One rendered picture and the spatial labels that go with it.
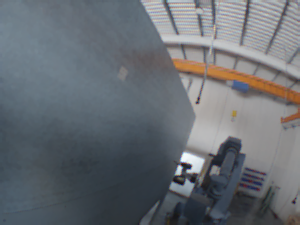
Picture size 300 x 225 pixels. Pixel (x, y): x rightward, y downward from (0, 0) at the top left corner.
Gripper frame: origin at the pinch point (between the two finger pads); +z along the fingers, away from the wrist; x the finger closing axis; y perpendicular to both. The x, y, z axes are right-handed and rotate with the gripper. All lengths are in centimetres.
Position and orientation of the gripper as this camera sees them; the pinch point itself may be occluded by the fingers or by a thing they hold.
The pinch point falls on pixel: (183, 174)
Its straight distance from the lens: 137.7
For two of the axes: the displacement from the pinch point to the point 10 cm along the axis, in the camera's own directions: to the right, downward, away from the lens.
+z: -8.7, -2.7, 4.2
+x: -0.5, -7.9, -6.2
